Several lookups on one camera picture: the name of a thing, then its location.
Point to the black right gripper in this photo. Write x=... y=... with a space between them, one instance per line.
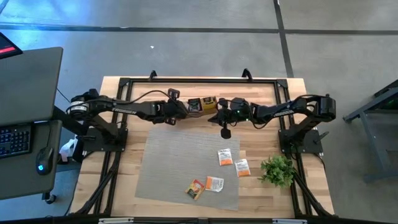
x=233 y=113

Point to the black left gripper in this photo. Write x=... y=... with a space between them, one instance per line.
x=169 y=110

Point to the black foil tea bag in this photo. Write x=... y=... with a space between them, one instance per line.
x=195 y=105

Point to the wooden three-compartment organizer box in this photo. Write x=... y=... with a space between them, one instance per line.
x=205 y=115

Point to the orange and white tea bag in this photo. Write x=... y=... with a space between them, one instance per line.
x=214 y=184
x=242 y=168
x=224 y=156

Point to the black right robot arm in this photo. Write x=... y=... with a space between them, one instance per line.
x=280 y=112

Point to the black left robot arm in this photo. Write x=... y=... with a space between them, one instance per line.
x=124 y=109

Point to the grey woven placemat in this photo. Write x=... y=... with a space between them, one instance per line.
x=174 y=168

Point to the small green artificial plant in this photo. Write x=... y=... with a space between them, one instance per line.
x=278 y=171

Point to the small black upright box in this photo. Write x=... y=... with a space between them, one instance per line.
x=93 y=92

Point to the white plastic bag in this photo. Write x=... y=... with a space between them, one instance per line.
x=66 y=149

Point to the dark metal cart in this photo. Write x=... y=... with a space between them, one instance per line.
x=357 y=113

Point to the black computer mouse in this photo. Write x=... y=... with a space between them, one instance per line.
x=44 y=160

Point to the large grey flat panel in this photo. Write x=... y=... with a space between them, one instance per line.
x=28 y=84

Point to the black caster wheel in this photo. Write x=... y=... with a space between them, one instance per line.
x=49 y=198

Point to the backlit black keyboard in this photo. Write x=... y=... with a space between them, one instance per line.
x=14 y=141

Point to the grey office desk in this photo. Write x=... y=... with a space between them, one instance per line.
x=18 y=177

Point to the screen with red bar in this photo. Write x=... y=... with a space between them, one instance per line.
x=7 y=46

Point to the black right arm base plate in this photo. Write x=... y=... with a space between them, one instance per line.
x=311 y=141

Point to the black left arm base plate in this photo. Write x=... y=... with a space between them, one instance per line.
x=90 y=147

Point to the white strip bracket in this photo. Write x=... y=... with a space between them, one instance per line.
x=289 y=221
x=115 y=220

